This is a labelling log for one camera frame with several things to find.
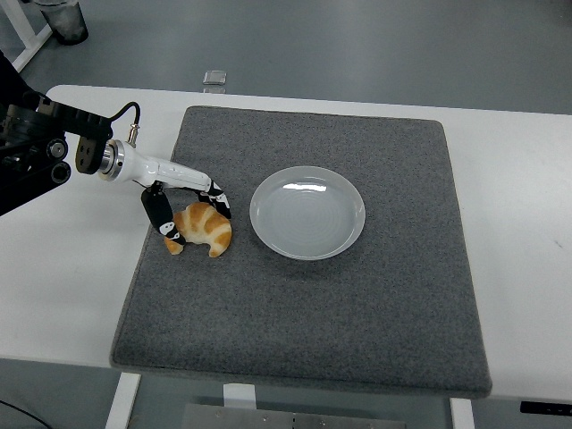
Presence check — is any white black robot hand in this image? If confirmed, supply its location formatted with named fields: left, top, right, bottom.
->
left=121, top=145, right=233, bottom=246

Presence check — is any golden croissant bread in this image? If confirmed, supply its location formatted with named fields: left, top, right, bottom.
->
left=164, top=201, right=233, bottom=259

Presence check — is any pale grey round plate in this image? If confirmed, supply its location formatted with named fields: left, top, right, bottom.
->
left=248, top=164, right=367, bottom=261

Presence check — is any grey felt mat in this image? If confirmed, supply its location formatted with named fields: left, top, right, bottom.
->
left=109, top=105, right=493, bottom=400

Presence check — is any dark round bin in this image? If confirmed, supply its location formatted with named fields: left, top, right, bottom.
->
left=35, top=0, right=89, bottom=46

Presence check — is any white table leg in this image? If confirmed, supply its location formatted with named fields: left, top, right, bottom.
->
left=450, top=397, right=475, bottom=429
left=105, top=372, right=142, bottom=429

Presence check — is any black table control panel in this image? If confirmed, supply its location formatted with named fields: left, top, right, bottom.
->
left=519, top=400, right=572, bottom=415

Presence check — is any white furniture frame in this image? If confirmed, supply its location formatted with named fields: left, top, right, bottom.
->
left=0, top=0, right=54, bottom=73

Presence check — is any white table centre bracket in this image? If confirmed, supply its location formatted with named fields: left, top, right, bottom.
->
left=223, top=383, right=257, bottom=408

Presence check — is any thin black floor cable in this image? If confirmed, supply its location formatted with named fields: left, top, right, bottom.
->
left=0, top=398, right=41, bottom=424

